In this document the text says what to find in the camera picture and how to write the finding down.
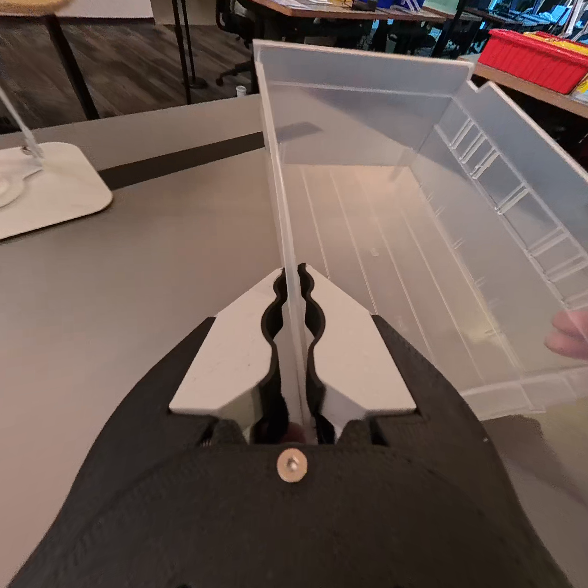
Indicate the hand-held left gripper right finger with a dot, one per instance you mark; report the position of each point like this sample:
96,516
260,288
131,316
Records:
363,367

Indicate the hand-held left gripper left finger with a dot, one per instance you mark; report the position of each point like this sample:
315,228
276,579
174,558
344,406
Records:
220,367

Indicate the clear plastic bin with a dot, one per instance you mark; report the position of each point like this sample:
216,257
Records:
413,275

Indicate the person's right hand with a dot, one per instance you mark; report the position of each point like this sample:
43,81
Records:
572,335

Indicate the wooden edged desk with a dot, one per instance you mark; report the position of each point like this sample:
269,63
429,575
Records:
528,92

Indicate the black floor stand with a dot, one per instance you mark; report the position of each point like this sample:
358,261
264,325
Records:
181,46

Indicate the black office chair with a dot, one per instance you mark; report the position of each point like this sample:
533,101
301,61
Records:
239,41

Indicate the black easel leg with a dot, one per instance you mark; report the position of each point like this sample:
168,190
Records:
69,64

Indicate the red plastic bin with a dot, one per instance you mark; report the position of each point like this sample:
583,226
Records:
528,59

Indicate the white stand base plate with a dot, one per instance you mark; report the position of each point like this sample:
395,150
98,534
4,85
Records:
64,193

